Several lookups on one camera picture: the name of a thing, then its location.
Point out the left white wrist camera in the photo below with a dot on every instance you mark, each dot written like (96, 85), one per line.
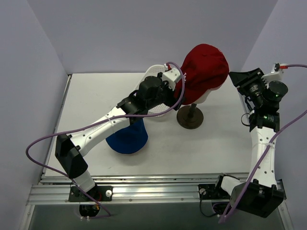
(171, 75)

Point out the blue bucket hat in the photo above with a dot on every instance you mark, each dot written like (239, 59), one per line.
(130, 139)

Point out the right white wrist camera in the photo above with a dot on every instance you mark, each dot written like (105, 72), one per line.
(276, 73)

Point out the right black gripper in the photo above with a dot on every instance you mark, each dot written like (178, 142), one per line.
(244, 79)

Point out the aluminium mounting rail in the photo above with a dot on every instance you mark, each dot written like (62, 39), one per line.
(128, 189)

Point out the white perforated plastic basket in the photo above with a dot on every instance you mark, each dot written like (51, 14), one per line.
(153, 70)

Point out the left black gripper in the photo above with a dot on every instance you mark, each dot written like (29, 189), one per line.
(173, 99)

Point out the cream mannequin head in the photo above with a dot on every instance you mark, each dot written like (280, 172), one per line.
(203, 98)

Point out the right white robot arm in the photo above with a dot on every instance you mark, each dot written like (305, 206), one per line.
(259, 194)

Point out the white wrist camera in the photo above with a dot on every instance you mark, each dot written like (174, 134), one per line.
(276, 73)
(171, 75)

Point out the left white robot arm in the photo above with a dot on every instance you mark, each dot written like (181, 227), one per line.
(73, 146)

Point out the red LA baseball cap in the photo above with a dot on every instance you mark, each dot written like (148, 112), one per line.
(205, 67)

